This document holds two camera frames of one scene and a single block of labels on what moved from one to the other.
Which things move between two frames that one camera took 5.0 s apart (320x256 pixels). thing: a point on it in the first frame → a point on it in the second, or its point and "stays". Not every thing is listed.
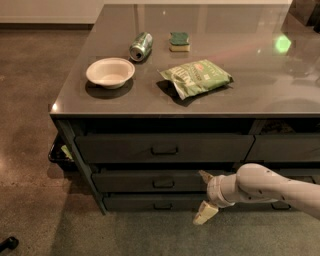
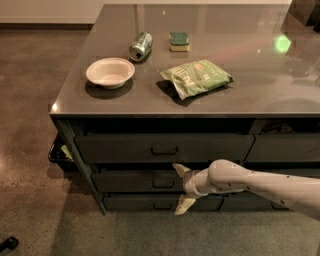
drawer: (272, 206) stays
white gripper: (214, 190) → (189, 182)
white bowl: (112, 73) stays
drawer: (152, 181) stays
